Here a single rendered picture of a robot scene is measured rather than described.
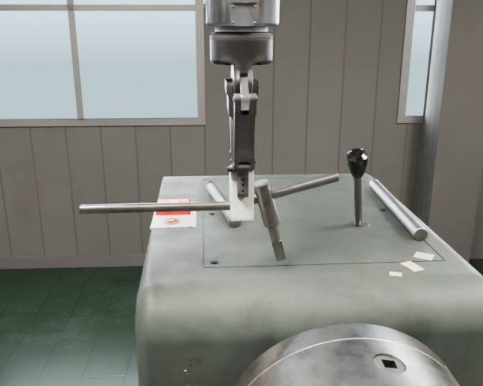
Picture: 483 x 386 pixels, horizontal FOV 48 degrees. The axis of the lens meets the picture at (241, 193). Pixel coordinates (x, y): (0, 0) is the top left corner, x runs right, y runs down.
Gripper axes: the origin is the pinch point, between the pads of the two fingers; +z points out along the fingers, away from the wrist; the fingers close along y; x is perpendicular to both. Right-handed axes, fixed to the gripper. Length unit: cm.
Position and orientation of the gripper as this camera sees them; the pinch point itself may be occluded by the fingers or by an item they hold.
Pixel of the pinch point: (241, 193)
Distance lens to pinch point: 70.0
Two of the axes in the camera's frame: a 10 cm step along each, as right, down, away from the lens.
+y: 0.7, 3.0, -9.5
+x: 10.0, -0.2, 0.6
